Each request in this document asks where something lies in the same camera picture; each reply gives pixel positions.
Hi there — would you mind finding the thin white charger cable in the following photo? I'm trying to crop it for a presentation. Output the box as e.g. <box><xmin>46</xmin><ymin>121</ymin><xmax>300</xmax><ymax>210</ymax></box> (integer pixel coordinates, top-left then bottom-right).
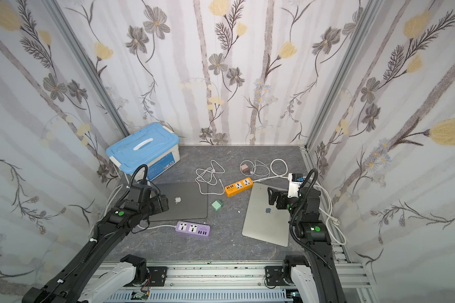
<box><xmin>239</xmin><ymin>158</ymin><xmax>272</xmax><ymax>179</ymax></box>

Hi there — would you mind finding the green usb charger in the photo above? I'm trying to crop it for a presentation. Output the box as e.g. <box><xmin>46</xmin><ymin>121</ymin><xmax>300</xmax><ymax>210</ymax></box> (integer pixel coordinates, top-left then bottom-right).
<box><xmin>211</xmin><ymin>199</ymin><xmax>223</xmax><ymax>212</ymax></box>

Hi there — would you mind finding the white laptop charger brick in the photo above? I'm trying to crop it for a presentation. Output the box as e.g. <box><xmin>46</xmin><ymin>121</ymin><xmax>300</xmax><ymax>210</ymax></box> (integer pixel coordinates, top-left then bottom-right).
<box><xmin>240</xmin><ymin>164</ymin><xmax>250</xmax><ymax>174</ymax></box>

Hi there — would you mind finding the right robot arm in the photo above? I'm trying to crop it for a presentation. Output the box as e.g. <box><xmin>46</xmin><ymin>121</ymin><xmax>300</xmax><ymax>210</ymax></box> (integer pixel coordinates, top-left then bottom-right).
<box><xmin>267</xmin><ymin>187</ymin><xmax>347</xmax><ymax>302</ymax></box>

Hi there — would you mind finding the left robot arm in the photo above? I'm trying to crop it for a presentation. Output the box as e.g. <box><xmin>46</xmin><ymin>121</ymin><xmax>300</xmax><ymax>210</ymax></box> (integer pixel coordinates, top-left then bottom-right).
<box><xmin>21</xmin><ymin>181</ymin><xmax>169</xmax><ymax>302</ymax></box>

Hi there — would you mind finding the dark grey laptop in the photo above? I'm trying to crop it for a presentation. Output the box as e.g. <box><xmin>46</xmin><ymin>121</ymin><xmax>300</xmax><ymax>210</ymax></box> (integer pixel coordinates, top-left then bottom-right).
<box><xmin>150</xmin><ymin>183</ymin><xmax>208</xmax><ymax>222</ymax></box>

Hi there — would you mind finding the silver laptop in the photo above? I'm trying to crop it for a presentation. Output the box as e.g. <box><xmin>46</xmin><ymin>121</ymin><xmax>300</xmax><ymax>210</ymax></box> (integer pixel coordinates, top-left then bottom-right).
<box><xmin>242</xmin><ymin>183</ymin><xmax>289</xmax><ymax>247</ymax></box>

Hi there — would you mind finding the purple power strip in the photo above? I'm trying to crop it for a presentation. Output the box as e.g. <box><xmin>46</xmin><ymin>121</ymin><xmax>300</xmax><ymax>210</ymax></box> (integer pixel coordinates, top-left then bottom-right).
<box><xmin>175</xmin><ymin>221</ymin><xmax>211</xmax><ymax>237</ymax></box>

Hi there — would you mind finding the blue lid storage box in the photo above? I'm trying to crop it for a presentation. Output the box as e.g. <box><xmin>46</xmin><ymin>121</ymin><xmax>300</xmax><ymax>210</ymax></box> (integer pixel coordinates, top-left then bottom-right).
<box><xmin>106</xmin><ymin>122</ymin><xmax>180</xmax><ymax>180</ymax></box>

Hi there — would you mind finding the orange power strip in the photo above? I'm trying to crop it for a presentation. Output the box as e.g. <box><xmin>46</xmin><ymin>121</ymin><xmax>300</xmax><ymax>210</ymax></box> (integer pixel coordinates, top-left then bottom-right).
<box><xmin>224</xmin><ymin>178</ymin><xmax>254</xmax><ymax>197</ymax></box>

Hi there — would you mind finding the small circuit board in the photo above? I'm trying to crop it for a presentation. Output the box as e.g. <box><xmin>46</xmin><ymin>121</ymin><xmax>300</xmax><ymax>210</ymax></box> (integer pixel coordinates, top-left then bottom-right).
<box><xmin>131</xmin><ymin>290</ymin><xmax>150</xmax><ymax>300</ymax></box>

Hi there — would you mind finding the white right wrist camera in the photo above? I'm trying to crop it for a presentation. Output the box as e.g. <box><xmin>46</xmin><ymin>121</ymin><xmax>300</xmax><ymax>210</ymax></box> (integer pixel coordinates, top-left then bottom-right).
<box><xmin>287</xmin><ymin>173</ymin><xmax>305</xmax><ymax>198</ymax></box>

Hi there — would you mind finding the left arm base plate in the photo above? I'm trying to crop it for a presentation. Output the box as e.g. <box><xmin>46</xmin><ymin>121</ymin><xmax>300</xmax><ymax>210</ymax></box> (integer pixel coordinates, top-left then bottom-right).
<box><xmin>134</xmin><ymin>266</ymin><xmax>168</xmax><ymax>287</ymax></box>

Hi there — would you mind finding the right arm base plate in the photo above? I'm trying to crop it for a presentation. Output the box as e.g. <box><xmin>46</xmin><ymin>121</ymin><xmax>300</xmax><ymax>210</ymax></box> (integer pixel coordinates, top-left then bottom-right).
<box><xmin>264</xmin><ymin>266</ymin><xmax>289</xmax><ymax>289</ymax></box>

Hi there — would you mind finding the aluminium frame rail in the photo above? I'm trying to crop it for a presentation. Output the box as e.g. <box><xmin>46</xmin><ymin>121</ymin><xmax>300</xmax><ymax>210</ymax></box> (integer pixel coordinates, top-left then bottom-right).
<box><xmin>93</xmin><ymin>260</ymin><xmax>371</xmax><ymax>290</ymax></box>

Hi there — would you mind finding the white cable duct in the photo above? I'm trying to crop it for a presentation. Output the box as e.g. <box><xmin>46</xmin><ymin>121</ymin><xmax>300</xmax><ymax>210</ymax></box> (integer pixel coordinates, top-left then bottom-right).
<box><xmin>105</xmin><ymin>289</ymin><xmax>293</xmax><ymax>302</ymax></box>

